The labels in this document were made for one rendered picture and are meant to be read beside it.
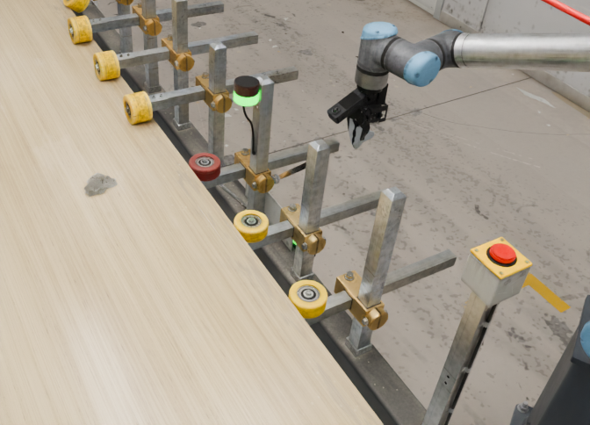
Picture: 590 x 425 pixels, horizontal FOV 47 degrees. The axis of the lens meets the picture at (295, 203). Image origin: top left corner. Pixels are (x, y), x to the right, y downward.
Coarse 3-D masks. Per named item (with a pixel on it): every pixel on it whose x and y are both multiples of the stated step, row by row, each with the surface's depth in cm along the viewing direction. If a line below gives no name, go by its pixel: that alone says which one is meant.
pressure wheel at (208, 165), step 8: (192, 160) 170; (200, 160) 171; (208, 160) 171; (216, 160) 171; (192, 168) 168; (200, 168) 168; (208, 168) 168; (216, 168) 169; (200, 176) 168; (208, 176) 169; (216, 176) 170
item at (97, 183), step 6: (96, 174) 161; (102, 174) 162; (90, 180) 160; (96, 180) 158; (102, 180) 160; (108, 180) 160; (114, 180) 161; (90, 186) 158; (96, 186) 159; (102, 186) 158; (108, 186) 159; (84, 192) 158; (90, 192) 156; (96, 192) 157; (102, 192) 158
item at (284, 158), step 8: (328, 144) 189; (336, 144) 190; (280, 152) 184; (288, 152) 185; (296, 152) 185; (304, 152) 185; (272, 160) 181; (280, 160) 182; (288, 160) 184; (296, 160) 185; (304, 160) 187; (224, 168) 176; (232, 168) 177; (240, 168) 177; (272, 168) 182; (224, 176) 175; (232, 176) 176; (240, 176) 178; (208, 184) 173; (216, 184) 175
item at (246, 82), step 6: (240, 78) 158; (246, 78) 158; (252, 78) 158; (240, 84) 155; (246, 84) 156; (252, 84) 156; (240, 96) 157; (258, 102) 160; (258, 108) 162; (246, 114) 162; (252, 126) 165; (252, 132) 167; (252, 138) 168; (252, 144) 169; (252, 150) 170
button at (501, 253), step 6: (492, 246) 106; (498, 246) 106; (504, 246) 106; (492, 252) 105; (498, 252) 105; (504, 252) 105; (510, 252) 105; (498, 258) 104; (504, 258) 104; (510, 258) 104
